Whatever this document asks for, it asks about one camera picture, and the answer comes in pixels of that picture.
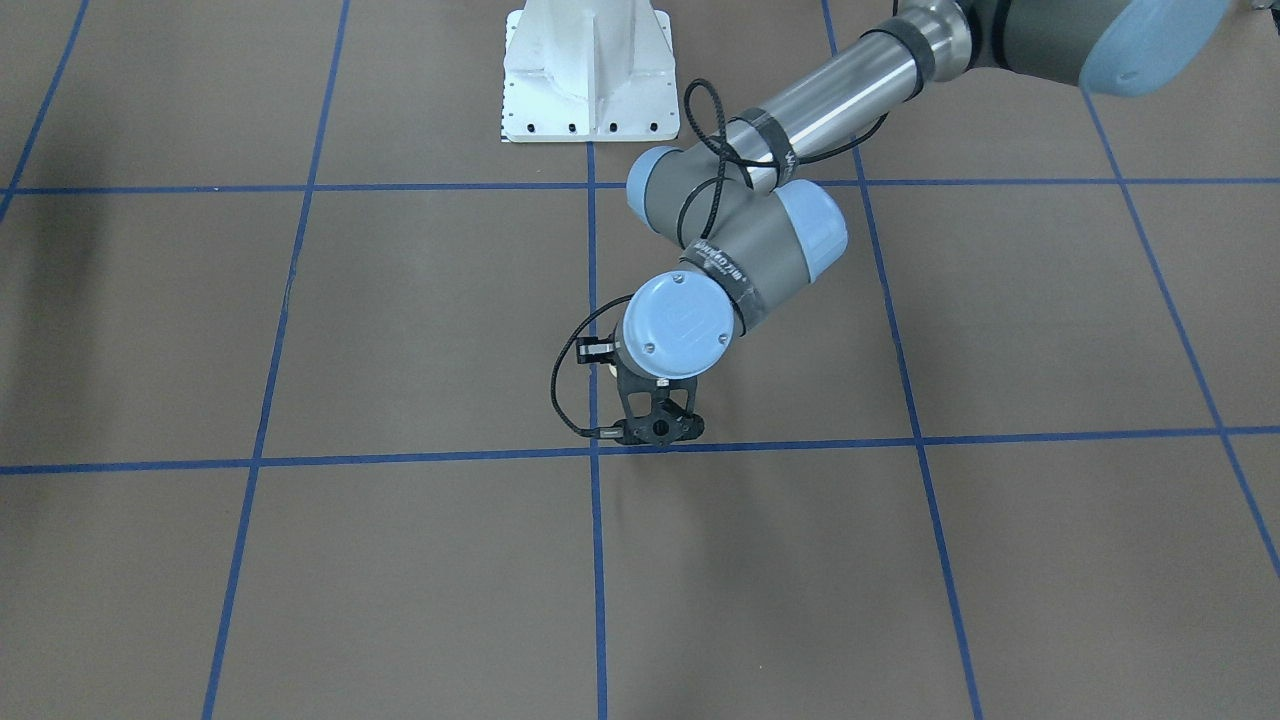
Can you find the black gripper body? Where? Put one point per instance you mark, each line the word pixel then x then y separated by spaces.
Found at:
pixel 687 408

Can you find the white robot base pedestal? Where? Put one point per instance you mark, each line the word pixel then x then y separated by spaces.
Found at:
pixel 589 71

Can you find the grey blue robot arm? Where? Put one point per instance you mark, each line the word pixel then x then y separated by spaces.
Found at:
pixel 752 233

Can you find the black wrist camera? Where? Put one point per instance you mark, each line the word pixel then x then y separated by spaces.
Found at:
pixel 595 350

